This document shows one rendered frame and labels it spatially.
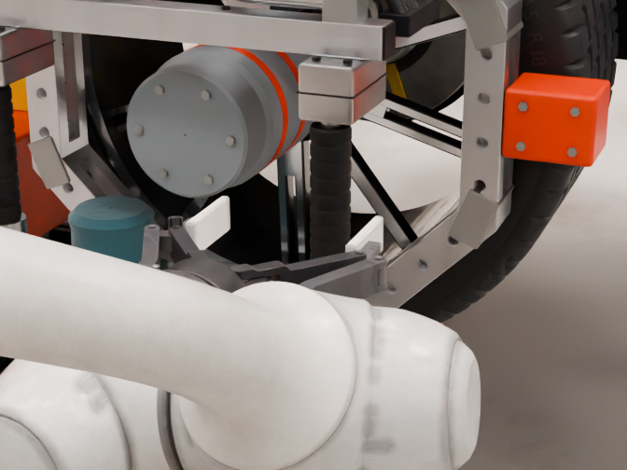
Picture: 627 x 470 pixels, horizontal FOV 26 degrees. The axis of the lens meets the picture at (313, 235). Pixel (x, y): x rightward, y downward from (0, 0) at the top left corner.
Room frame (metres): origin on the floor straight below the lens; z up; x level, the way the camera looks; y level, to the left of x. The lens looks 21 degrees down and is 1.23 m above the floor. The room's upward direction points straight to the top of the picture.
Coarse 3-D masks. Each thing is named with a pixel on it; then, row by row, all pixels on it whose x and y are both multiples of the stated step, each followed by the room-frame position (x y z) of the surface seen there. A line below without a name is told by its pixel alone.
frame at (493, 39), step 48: (480, 0) 1.27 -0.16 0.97; (480, 48) 1.27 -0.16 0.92; (48, 96) 1.45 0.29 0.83; (480, 96) 1.29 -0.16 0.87; (48, 144) 1.45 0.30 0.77; (480, 144) 1.29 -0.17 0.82; (96, 192) 1.44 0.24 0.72; (480, 192) 1.27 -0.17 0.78; (432, 240) 1.29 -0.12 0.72; (480, 240) 1.27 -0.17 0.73
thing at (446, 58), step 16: (464, 32) 1.76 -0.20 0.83; (400, 48) 1.75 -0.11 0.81; (416, 48) 1.79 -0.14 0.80; (432, 48) 1.78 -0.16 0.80; (448, 48) 1.77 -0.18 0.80; (464, 48) 1.76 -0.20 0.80; (400, 64) 1.79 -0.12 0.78; (416, 64) 1.79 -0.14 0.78; (432, 64) 1.78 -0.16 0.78; (448, 64) 1.77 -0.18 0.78; (464, 64) 1.76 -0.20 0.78; (400, 80) 1.79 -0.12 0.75; (416, 80) 1.79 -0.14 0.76; (432, 80) 1.78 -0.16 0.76; (448, 80) 1.77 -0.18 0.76; (464, 80) 1.76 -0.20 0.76; (416, 96) 1.79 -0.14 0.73; (432, 96) 1.78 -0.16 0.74; (448, 96) 1.77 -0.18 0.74
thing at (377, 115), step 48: (96, 48) 1.54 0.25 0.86; (144, 48) 1.65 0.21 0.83; (96, 96) 1.53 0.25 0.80; (432, 144) 1.40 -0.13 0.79; (144, 192) 1.51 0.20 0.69; (240, 192) 1.63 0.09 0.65; (288, 192) 1.47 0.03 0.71; (384, 192) 1.43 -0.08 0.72; (240, 240) 1.52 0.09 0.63; (288, 240) 1.46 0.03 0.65; (384, 240) 1.51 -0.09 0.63
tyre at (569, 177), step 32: (544, 0) 1.34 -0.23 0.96; (576, 0) 1.36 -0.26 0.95; (608, 0) 1.50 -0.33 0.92; (544, 32) 1.34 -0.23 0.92; (576, 32) 1.34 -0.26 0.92; (608, 32) 1.47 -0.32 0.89; (544, 64) 1.33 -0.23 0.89; (576, 64) 1.33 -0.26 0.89; (608, 64) 1.47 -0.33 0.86; (512, 192) 1.34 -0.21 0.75; (544, 192) 1.33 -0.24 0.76; (512, 224) 1.34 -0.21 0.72; (544, 224) 1.34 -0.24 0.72; (480, 256) 1.36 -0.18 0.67; (512, 256) 1.35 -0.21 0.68; (448, 288) 1.37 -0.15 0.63; (480, 288) 1.36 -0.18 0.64
